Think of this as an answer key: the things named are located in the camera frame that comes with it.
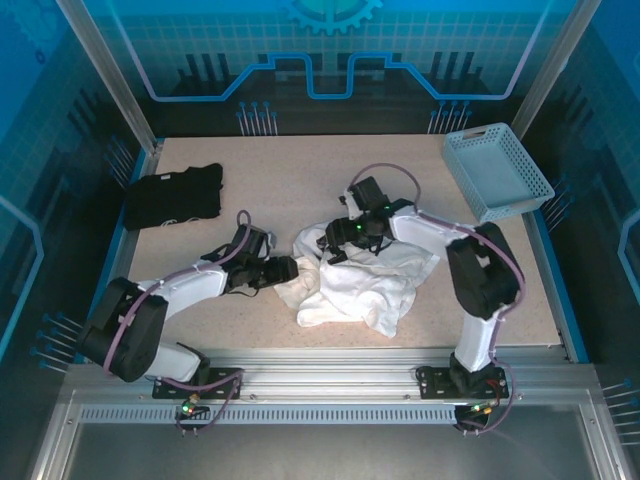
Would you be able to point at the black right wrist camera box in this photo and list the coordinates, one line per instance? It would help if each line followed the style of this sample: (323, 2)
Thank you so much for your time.
(367, 192)

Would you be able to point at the aluminium front rail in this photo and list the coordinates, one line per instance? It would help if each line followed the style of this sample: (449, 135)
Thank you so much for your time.
(325, 370)

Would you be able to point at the grey metal front panel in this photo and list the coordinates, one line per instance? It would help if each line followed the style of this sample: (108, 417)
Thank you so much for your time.
(325, 455)

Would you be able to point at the black folded t-shirt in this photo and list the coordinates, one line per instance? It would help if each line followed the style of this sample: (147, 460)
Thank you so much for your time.
(170, 197)

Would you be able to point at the white t-shirt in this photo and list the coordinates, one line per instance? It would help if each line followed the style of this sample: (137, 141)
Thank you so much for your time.
(365, 290)

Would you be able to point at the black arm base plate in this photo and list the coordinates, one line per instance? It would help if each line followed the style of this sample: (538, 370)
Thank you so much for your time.
(227, 380)
(432, 382)

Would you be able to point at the small board with LEDs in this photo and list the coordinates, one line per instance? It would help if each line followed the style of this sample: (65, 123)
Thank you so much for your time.
(192, 406)
(482, 407)

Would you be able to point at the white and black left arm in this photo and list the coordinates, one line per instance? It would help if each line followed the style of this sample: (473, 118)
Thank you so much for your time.
(190, 285)

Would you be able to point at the aluminium frame post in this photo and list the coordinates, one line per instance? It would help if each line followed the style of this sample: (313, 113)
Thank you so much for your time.
(552, 65)
(118, 80)

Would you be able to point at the blue-edged aluminium side rail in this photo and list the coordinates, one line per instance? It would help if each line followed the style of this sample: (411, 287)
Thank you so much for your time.
(552, 285)
(120, 240)

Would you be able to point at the light blue perforated basket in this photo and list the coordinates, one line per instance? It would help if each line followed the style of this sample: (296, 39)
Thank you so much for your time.
(490, 170)

